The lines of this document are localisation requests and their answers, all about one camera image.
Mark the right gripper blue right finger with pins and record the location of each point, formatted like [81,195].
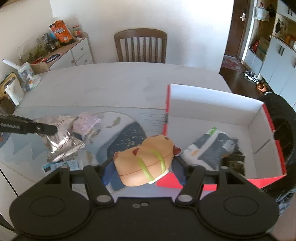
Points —
[181,170]

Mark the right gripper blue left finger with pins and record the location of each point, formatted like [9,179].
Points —
[110,177]

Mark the capybara plush toy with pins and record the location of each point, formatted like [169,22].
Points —
[146,163]

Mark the white dark plastic bag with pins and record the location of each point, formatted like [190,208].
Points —
[209,150]

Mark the black snack packet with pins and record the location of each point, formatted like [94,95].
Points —
[235,161]

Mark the light blue small carton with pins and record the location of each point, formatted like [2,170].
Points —
[74,165]

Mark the white blue tissue pack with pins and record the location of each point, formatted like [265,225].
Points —
[29,79]

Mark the silver foil snack bag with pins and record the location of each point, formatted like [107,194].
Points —
[63,143]

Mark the pink wrapped bread packet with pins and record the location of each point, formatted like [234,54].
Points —
[85,124]

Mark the red cardboard shoe box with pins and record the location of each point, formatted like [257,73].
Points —
[192,111]

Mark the small cardboard box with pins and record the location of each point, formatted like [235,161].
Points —
[40,67]

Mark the white sideboard cabinet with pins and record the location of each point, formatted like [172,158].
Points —
[75,54]

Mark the orange snack bag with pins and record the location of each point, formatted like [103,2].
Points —
[61,32]

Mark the brown wooden chair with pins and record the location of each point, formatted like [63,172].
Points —
[141,45]

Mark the brown wooden door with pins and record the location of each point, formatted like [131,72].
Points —
[237,27]

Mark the white wall cabinet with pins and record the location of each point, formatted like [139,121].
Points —
[270,57]

